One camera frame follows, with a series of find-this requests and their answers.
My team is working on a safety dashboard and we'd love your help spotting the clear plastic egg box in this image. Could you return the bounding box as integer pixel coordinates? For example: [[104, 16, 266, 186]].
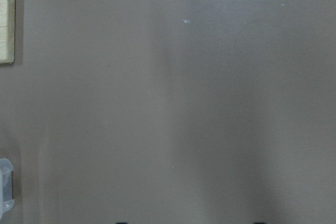
[[0, 158, 15, 218]]

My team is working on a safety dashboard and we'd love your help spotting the wooden cutting board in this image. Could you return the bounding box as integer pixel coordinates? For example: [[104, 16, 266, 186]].
[[0, 0, 15, 64]]

